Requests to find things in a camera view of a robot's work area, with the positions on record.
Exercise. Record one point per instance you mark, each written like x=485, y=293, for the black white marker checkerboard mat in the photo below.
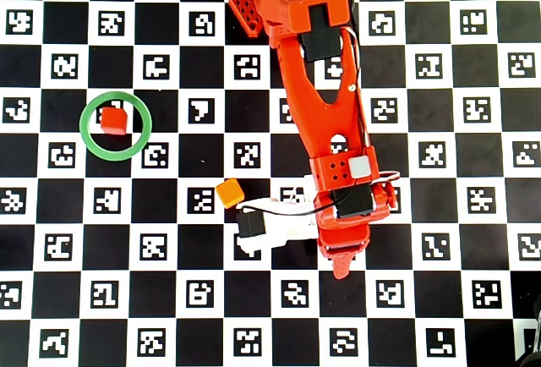
x=431, y=206

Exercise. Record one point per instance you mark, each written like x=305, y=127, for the small grey square block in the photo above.
x=359, y=167

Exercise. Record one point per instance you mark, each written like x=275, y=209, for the black camera stand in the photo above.
x=538, y=308

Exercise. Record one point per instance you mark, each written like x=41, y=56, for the red robot arm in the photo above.
x=321, y=109

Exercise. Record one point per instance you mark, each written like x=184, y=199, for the red cube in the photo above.
x=113, y=119

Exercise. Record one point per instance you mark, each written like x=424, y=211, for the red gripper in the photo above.
x=343, y=243

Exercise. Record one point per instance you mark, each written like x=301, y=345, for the orange cube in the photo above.
x=229, y=193

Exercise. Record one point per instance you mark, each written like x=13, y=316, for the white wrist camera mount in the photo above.
x=251, y=223

